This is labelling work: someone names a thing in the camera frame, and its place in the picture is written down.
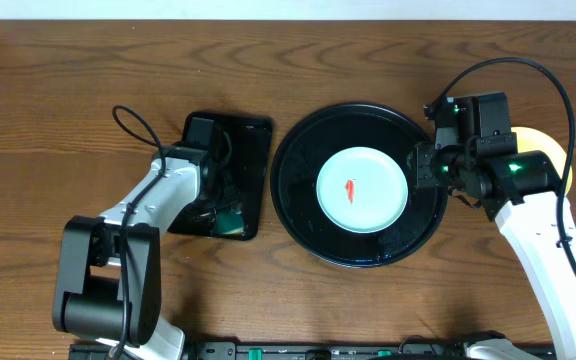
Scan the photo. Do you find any light blue plate back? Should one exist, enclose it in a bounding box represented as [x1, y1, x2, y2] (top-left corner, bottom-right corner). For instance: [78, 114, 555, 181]
[315, 147, 408, 234]

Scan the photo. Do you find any green yellow sponge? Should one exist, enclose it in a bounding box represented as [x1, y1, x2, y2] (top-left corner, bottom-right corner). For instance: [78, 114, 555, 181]
[211, 210, 245, 237]

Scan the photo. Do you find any black round tray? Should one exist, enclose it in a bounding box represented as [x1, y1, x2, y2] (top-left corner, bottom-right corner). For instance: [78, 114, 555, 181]
[270, 103, 448, 268]

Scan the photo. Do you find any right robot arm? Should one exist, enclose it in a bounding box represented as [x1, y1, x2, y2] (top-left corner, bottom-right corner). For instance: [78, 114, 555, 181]
[408, 135, 576, 359]

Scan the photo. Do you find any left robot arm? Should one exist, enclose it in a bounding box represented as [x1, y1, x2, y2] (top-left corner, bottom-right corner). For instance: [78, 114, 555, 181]
[52, 146, 232, 359]

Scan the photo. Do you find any yellow plate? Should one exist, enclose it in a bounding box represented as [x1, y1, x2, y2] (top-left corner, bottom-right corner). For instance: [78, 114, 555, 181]
[507, 126, 567, 196]

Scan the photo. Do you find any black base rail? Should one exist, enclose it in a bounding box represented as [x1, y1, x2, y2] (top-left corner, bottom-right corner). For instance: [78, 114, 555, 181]
[67, 339, 559, 360]

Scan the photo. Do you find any black rectangular tray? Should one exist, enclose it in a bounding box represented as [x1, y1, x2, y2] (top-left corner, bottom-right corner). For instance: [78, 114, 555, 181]
[168, 111, 273, 241]

